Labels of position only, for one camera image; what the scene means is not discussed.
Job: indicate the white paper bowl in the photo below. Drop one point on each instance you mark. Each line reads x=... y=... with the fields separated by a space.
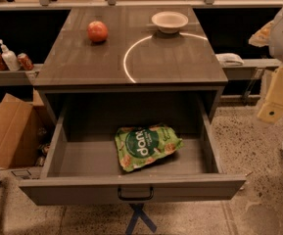
x=169 y=22

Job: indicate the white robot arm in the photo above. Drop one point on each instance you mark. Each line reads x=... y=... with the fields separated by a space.
x=271 y=35

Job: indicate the red apple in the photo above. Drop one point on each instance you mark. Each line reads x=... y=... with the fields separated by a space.
x=97 y=32

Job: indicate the black drawer handle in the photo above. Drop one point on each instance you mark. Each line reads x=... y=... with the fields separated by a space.
x=135 y=194

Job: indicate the grey open drawer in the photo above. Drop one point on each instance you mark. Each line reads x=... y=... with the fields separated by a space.
x=114 y=148

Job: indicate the white pump bottle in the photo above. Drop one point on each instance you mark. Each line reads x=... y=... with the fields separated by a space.
x=9 y=57

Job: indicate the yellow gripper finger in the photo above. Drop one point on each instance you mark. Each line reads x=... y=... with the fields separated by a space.
x=271 y=109
x=261 y=37

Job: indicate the red can right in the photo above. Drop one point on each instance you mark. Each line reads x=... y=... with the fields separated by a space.
x=25 y=61

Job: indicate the grey cabinet counter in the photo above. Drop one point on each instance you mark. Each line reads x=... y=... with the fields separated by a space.
x=135 y=56

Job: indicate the brown cardboard box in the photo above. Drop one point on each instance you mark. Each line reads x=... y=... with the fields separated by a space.
x=24 y=127

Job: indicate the green rice chip bag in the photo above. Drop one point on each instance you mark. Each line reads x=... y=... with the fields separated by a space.
x=141 y=146

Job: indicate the folded white cloth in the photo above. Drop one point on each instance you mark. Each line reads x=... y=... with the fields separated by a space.
x=229 y=59

